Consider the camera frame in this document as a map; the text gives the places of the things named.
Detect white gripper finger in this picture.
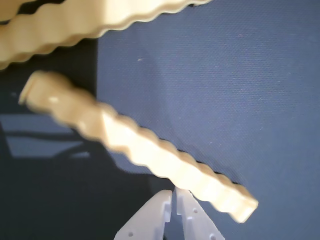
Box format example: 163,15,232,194
114,189,174,240
175,186,225,240

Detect crinkle-cut cream plastic fry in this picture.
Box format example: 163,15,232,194
0,0,215,72
0,0,29,24
17,70,260,224

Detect dark blue fabric mat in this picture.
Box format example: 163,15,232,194
0,0,320,240

